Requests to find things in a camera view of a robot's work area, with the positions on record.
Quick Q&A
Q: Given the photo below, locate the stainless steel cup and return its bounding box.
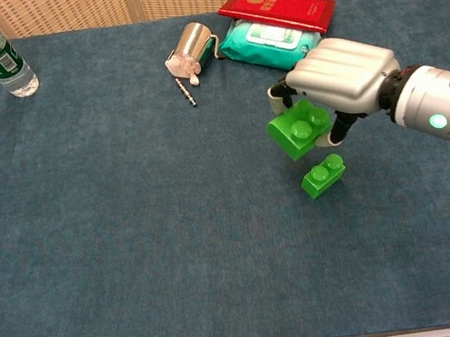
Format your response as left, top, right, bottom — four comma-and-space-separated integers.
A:
160, 18, 228, 81

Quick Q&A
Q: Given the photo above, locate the red hardcover book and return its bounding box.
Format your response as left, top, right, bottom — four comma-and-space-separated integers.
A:
216, 0, 340, 49

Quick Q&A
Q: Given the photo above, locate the ridged metal rod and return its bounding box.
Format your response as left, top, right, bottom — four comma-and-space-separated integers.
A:
174, 76, 199, 110

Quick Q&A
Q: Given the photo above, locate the large green building block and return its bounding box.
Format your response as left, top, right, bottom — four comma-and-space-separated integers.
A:
263, 95, 338, 165

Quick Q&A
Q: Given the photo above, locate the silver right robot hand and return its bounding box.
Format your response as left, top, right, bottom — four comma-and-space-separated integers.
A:
261, 28, 411, 156

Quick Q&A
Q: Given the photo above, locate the small green building block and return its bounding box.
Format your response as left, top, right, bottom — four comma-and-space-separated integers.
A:
296, 152, 350, 202

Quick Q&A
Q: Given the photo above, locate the teal wet wipes pack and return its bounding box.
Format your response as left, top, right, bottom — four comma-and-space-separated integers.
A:
215, 8, 327, 81

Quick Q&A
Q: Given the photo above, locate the blue table cloth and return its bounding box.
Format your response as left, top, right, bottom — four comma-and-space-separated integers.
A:
0, 0, 450, 337

